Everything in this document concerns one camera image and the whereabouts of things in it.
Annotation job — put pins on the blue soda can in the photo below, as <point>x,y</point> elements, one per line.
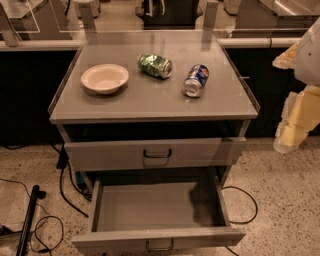
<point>195,81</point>

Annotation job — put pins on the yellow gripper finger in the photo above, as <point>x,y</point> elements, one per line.
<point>300,116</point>
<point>287,59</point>

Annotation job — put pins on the grey top drawer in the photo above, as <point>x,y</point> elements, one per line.
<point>149,154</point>

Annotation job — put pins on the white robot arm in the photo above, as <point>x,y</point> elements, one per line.
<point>307,67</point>

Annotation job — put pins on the grey drawer cabinet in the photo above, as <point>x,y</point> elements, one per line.
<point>151,108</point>

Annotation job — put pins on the white horizontal rail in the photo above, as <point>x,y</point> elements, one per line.
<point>66,45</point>

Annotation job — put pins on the black pole on floor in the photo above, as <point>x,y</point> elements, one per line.
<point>35,195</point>

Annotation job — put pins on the grey drawer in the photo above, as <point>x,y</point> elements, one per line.
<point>177,213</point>
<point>149,154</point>

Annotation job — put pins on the green soda can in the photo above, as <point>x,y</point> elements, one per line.
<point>155,65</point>

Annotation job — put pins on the white bowl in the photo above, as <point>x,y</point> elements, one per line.
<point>105,78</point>

